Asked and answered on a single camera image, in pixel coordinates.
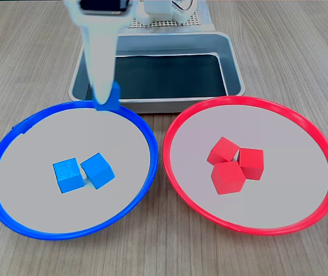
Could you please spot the blue wooden cube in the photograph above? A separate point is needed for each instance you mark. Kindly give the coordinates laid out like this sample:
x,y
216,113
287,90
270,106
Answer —
x,y
67,175
97,171
114,97

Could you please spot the red wooden cube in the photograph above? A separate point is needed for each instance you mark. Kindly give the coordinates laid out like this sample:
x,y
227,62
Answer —
x,y
227,178
251,162
223,149

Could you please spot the silver metal tray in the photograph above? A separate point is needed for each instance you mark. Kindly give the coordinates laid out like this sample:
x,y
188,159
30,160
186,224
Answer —
x,y
167,43

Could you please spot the black tray liner mat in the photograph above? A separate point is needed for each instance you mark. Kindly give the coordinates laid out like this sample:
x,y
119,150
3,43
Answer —
x,y
167,74

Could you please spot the white mesh mat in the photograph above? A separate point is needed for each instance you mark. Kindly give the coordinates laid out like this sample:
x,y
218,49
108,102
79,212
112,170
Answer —
x,y
201,20

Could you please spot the white dish blue rim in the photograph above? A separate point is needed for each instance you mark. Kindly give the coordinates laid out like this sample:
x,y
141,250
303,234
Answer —
x,y
37,201

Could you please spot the white dish red rim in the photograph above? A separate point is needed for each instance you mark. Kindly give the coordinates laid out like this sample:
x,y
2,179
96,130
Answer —
x,y
290,172

